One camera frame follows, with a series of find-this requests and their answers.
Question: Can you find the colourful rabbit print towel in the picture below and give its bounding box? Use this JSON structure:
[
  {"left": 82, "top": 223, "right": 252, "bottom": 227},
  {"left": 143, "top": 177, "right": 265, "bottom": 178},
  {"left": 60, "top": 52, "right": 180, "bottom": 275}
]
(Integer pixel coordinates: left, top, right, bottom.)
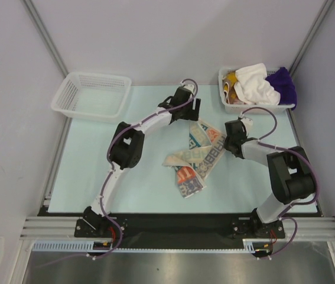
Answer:
[{"left": 162, "top": 120, "right": 226, "bottom": 198}]

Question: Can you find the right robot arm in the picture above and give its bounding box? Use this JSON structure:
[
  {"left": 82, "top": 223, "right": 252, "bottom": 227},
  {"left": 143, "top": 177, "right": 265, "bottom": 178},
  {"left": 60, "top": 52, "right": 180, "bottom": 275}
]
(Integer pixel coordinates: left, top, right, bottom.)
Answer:
[{"left": 224, "top": 118, "right": 318, "bottom": 238}]

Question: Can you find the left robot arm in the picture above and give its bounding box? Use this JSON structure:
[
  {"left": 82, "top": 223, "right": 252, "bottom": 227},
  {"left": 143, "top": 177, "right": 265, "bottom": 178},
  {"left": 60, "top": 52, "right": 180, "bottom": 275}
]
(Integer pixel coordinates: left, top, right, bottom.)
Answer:
[{"left": 83, "top": 79, "right": 200, "bottom": 237}]

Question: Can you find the white basket with towels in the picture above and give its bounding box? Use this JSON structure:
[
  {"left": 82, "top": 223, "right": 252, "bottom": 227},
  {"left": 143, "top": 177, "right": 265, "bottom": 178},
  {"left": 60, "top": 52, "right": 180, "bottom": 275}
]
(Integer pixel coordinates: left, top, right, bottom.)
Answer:
[{"left": 218, "top": 66, "right": 295, "bottom": 114}]

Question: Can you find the yellow patterned towel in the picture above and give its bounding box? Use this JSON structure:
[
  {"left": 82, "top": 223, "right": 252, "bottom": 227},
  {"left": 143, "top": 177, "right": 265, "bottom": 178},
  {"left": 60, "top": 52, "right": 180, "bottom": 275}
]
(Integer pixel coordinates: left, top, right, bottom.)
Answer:
[{"left": 222, "top": 72, "right": 245, "bottom": 105}]

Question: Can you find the white towel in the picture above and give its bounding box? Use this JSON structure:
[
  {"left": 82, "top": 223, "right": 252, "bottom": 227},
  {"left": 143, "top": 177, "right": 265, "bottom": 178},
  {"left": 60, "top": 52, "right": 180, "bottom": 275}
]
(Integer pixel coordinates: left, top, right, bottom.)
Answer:
[{"left": 233, "top": 63, "right": 281, "bottom": 105}]

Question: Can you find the purple towel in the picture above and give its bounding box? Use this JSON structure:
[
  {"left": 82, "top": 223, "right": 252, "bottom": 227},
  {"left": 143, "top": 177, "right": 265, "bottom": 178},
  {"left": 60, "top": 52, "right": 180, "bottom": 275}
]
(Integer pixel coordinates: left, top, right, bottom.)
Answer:
[{"left": 266, "top": 67, "right": 297, "bottom": 110}]

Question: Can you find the empty white plastic basket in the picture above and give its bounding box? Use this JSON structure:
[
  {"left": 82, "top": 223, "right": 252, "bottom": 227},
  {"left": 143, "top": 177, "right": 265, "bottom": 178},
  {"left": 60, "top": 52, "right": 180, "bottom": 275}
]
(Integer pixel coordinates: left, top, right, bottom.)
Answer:
[{"left": 51, "top": 72, "right": 132, "bottom": 123}]

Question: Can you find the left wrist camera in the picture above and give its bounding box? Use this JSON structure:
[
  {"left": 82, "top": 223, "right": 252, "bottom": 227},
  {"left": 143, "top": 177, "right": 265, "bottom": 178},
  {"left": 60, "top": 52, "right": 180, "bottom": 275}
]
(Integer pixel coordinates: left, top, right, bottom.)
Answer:
[{"left": 181, "top": 83, "right": 195, "bottom": 93}]

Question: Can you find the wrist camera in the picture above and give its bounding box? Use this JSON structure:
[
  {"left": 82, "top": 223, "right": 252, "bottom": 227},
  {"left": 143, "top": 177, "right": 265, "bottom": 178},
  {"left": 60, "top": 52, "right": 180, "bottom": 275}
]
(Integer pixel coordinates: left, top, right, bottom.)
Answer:
[
  {"left": 181, "top": 83, "right": 195, "bottom": 93},
  {"left": 239, "top": 117, "right": 253, "bottom": 130}
]

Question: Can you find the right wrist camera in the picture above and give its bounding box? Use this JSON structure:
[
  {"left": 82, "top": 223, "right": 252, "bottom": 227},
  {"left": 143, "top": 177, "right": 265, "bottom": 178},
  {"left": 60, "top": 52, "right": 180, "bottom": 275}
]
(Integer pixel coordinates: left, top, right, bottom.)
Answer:
[{"left": 239, "top": 117, "right": 253, "bottom": 130}]

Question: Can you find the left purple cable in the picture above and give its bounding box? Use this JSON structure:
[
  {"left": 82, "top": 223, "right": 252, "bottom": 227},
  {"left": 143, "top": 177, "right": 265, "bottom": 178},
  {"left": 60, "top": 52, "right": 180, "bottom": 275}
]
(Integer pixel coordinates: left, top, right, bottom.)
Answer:
[{"left": 35, "top": 78, "right": 199, "bottom": 267}]

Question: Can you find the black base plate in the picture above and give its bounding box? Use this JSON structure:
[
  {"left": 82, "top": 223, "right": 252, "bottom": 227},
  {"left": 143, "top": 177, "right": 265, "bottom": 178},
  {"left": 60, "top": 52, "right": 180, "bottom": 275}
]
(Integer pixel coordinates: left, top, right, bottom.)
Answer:
[{"left": 37, "top": 204, "right": 324, "bottom": 251}]

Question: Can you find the grey cable duct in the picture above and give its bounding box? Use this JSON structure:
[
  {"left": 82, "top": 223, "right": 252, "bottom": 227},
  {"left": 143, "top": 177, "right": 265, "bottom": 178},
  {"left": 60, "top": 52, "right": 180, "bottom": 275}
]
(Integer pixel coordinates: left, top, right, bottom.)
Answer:
[{"left": 32, "top": 239, "right": 273, "bottom": 256}]

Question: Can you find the right aluminium corner post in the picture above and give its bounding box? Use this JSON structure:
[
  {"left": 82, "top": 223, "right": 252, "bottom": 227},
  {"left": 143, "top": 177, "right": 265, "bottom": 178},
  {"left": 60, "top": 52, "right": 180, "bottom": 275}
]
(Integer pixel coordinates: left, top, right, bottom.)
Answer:
[{"left": 288, "top": 0, "right": 335, "bottom": 78}]

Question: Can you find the aluminium corner post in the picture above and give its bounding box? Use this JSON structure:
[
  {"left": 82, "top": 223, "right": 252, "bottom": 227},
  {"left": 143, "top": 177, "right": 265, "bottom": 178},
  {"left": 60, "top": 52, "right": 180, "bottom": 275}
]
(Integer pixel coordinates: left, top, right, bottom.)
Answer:
[
  {"left": 288, "top": 0, "right": 335, "bottom": 78},
  {"left": 20, "top": 0, "right": 69, "bottom": 78}
]

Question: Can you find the left aluminium corner post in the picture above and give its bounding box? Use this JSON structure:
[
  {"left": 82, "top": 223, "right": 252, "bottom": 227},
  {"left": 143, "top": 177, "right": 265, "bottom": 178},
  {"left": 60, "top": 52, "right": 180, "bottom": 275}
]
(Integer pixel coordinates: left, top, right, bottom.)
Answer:
[{"left": 20, "top": 0, "right": 69, "bottom": 78}]

